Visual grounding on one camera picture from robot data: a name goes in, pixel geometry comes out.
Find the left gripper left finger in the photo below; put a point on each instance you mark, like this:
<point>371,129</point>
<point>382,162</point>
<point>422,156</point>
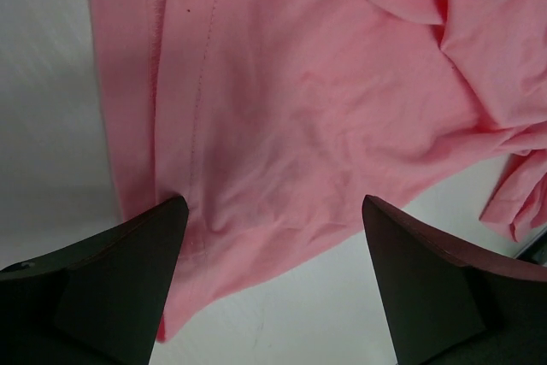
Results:
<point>98,301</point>

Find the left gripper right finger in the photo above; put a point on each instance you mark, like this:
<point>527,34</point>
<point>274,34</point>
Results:
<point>448,301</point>

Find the pink t shirt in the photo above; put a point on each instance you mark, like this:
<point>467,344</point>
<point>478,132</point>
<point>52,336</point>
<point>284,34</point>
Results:
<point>275,118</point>

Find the right aluminium side rail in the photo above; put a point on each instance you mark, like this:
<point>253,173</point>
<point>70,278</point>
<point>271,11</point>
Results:
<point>535,252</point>

